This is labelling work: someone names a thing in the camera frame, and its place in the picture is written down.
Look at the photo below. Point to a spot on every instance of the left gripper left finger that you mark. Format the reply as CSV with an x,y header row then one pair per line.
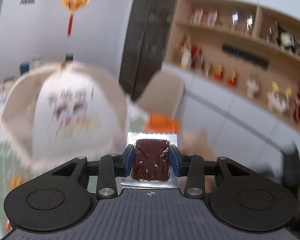
x,y
107,169

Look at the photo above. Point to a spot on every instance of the brown plush teddy bear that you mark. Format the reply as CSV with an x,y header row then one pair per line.
x,y
196,143

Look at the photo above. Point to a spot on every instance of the red gold figurine left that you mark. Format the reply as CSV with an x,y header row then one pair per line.
x,y
219,71

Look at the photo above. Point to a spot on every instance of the red gold figurine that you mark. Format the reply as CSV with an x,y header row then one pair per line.
x,y
219,71
232,78

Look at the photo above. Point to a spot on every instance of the dark glass cabinet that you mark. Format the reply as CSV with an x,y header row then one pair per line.
x,y
145,44

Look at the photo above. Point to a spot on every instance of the red gold figurine right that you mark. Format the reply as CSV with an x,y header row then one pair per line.
x,y
232,78

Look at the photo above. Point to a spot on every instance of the orange bag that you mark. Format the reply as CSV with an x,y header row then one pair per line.
x,y
157,123

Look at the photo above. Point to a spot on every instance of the beige chair right back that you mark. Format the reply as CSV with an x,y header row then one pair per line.
x,y
163,94

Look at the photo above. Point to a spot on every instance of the brown jelly snack clear packet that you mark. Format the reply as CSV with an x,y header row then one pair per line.
x,y
151,165

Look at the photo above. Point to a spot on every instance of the white rabbit figurine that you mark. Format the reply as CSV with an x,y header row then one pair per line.
x,y
278,100

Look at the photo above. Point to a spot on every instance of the wooden wall shelf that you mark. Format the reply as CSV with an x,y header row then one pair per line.
x,y
261,44

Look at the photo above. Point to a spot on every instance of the white cartoon food cover tent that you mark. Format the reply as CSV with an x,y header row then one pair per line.
x,y
55,113

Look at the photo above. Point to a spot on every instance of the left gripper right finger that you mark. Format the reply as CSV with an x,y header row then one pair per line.
x,y
196,169

